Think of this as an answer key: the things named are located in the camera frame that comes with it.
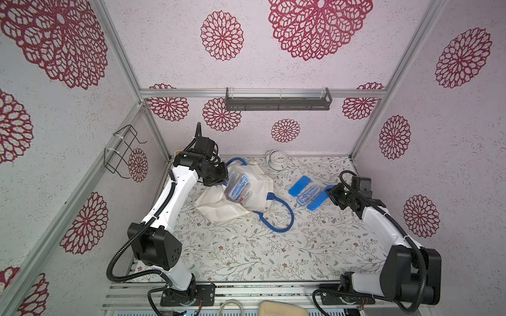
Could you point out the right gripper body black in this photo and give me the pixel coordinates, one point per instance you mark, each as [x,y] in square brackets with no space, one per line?
[342,197]

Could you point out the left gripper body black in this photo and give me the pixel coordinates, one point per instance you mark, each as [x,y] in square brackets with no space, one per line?
[215,175]

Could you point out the white canvas bag blue handles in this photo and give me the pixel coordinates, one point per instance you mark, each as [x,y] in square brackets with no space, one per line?
[216,208]

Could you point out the clear blue compass set case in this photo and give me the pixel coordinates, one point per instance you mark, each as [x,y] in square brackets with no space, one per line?
[308,194]

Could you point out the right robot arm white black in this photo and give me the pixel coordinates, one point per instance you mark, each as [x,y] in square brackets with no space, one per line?
[411,274]

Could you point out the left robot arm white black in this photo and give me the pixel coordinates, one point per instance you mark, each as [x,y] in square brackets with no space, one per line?
[152,240]

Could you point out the beige object at front edge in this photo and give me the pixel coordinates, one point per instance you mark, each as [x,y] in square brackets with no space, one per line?
[269,308]

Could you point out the black wall shelf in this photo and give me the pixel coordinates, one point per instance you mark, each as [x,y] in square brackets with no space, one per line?
[280,102]

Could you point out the black wire wall rack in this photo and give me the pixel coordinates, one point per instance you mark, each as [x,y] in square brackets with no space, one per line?
[117,156]

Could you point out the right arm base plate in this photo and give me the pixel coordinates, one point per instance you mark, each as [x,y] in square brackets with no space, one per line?
[329,297]

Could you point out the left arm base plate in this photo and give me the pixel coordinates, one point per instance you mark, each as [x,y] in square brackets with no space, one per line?
[197,294]

